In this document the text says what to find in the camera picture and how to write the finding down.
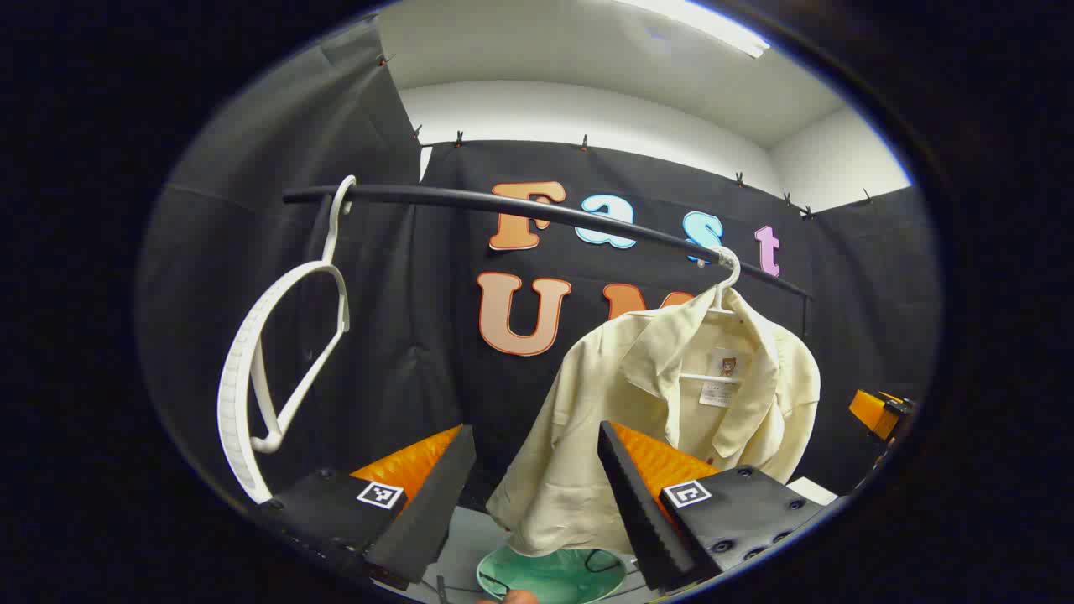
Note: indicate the row of small black clips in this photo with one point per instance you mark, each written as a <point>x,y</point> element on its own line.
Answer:
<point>459,137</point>

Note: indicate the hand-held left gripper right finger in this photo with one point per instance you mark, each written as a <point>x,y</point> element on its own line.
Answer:
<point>638,520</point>

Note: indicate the white clothes hanger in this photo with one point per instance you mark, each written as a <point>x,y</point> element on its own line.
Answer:
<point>239,369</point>
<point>732,273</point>

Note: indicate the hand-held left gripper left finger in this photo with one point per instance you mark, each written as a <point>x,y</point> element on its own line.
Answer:
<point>436,512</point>

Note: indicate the cream collared shirt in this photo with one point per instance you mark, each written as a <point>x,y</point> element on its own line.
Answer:
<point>587,419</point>

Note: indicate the black backdrop cloth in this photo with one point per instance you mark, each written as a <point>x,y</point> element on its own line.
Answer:
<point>386,352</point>

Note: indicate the green laundry hamper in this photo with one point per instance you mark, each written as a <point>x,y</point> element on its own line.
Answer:
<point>545,579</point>

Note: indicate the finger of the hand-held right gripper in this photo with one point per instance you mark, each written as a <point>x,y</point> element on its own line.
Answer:
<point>868,409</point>

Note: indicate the black clothes rack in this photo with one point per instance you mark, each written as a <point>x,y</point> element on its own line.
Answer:
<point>470,200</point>

